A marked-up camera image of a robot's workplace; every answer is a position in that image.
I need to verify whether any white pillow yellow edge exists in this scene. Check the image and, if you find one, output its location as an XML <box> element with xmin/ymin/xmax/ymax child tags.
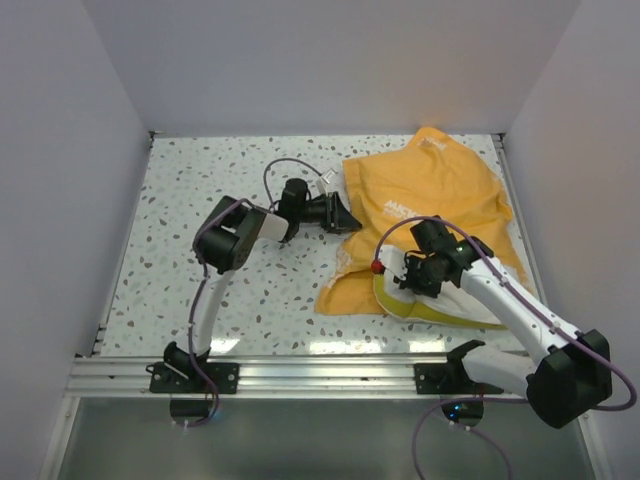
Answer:
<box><xmin>373</xmin><ymin>275</ymin><xmax>507</xmax><ymax>330</ymax></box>

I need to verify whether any orange pillowcase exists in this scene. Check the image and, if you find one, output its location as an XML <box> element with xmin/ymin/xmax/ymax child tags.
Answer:
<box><xmin>315</xmin><ymin>127</ymin><xmax>528</xmax><ymax>315</ymax></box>

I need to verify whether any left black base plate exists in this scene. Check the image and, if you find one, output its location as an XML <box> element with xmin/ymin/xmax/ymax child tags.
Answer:
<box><xmin>145</xmin><ymin>362</ymin><xmax>240</xmax><ymax>395</ymax></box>

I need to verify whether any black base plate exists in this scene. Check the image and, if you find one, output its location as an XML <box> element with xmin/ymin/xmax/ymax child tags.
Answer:
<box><xmin>145</xmin><ymin>362</ymin><xmax>240</xmax><ymax>395</ymax></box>
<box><xmin>413</xmin><ymin>363</ymin><xmax>504</xmax><ymax>396</ymax></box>

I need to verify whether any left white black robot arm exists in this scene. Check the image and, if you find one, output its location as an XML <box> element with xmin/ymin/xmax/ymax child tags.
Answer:
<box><xmin>164</xmin><ymin>178</ymin><xmax>362</xmax><ymax>393</ymax></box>

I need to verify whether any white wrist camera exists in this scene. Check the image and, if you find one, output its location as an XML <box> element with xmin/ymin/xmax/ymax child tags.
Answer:
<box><xmin>316</xmin><ymin>169</ymin><xmax>338</xmax><ymax>195</ymax></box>
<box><xmin>372</xmin><ymin>245</ymin><xmax>407</xmax><ymax>292</ymax></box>

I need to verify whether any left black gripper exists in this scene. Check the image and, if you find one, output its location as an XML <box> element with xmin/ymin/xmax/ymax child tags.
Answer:
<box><xmin>295</xmin><ymin>192</ymin><xmax>361</xmax><ymax>231</ymax></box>

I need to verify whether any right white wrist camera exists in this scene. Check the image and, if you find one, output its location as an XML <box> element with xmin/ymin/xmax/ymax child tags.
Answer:
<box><xmin>372</xmin><ymin>245</ymin><xmax>407</xmax><ymax>292</ymax></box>

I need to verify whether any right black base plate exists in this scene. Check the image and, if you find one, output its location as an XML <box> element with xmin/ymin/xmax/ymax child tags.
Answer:
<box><xmin>413</xmin><ymin>363</ymin><xmax>504</xmax><ymax>396</ymax></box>

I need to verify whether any aluminium mounting rail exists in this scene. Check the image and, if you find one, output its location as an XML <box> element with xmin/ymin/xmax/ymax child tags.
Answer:
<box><xmin>64</xmin><ymin>352</ymin><xmax>592</xmax><ymax>400</ymax></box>

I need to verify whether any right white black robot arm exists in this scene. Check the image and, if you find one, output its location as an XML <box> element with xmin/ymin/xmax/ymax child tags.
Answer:
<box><xmin>400</xmin><ymin>216</ymin><xmax>612</xmax><ymax>429</ymax></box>

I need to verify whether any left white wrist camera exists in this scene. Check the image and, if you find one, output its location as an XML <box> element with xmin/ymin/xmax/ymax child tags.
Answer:
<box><xmin>316</xmin><ymin>169</ymin><xmax>338</xmax><ymax>195</ymax></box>

